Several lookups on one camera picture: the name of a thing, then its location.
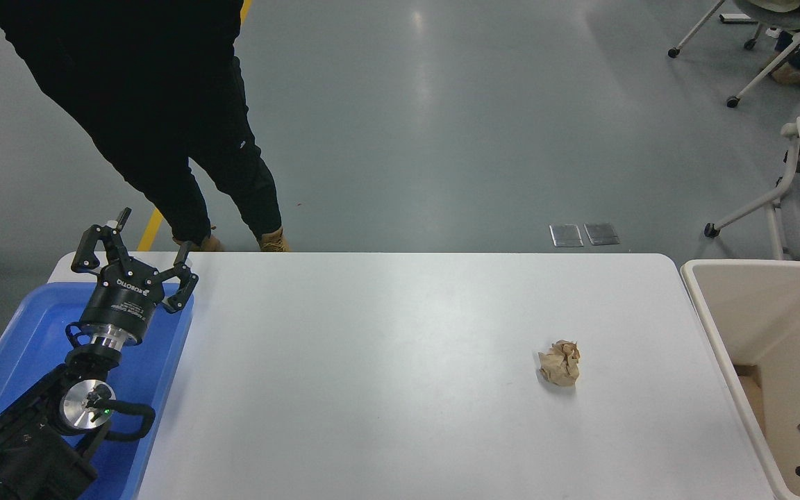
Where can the tan paper ball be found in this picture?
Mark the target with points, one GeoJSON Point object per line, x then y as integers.
{"type": "Point", "coordinates": [560, 364]}

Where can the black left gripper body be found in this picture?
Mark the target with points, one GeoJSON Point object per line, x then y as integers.
{"type": "Point", "coordinates": [126, 298]}

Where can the large pale plastic bin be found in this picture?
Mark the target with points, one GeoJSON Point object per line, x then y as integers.
{"type": "Point", "coordinates": [754, 312]}

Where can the white swivel chair with casters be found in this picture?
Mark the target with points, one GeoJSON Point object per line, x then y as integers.
{"type": "Point", "coordinates": [768, 73]}

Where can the white flat floor box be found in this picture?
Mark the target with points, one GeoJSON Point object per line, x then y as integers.
{"type": "Point", "coordinates": [737, 18]}

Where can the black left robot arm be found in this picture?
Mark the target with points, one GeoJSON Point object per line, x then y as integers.
{"type": "Point", "coordinates": [25, 451]}

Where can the standing person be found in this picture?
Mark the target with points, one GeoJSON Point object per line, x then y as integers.
{"type": "Point", "coordinates": [129, 83]}

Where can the silver floor plate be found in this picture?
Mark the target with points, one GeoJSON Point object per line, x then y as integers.
{"type": "Point", "coordinates": [601, 234]}
{"type": "Point", "coordinates": [567, 235]}

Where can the seated person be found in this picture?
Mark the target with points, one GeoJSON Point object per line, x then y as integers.
{"type": "Point", "coordinates": [792, 75]}

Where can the white chair with armrest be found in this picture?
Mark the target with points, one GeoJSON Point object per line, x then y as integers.
{"type": "Point", "coordinates": [792, 167]}

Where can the blue plastic tray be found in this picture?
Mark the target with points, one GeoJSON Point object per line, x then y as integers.
{"type": "Point", "coordinates": [32, 333]}

